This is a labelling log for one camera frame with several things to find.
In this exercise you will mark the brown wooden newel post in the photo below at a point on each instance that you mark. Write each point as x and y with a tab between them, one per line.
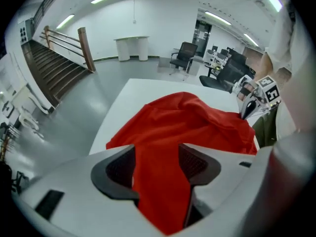
86	51

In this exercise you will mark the wooden stair handrail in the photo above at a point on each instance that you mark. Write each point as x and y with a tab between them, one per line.
64	35

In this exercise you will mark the person's right hand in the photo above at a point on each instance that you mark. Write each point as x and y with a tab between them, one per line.
249	92

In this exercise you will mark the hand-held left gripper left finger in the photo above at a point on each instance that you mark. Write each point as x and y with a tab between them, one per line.
116	174

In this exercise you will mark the dark double door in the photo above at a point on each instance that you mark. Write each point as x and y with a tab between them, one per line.
202	38

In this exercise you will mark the white curved console table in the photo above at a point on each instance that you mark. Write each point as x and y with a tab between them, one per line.
130	48

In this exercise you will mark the red shirt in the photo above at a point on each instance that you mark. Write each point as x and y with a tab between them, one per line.
172	132

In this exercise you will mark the person's green trousers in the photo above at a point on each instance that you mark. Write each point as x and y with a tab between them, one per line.
265	130

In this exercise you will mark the white ornate dressing table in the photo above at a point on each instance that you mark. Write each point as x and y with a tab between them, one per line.
29	97

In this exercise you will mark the black swivel office chair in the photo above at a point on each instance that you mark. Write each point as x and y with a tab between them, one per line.
227	75

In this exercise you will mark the black chrome-frame visitor chair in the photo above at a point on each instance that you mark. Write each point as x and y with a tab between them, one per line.
185	55

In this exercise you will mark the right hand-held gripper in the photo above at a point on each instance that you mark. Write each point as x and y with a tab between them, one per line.
270	90

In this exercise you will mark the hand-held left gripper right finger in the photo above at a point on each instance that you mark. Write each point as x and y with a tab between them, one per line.
202	167

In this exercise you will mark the dark wooden staircase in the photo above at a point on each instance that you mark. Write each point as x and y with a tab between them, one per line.
54	70

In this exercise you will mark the person's right forearm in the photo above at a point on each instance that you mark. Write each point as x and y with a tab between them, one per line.
266	68

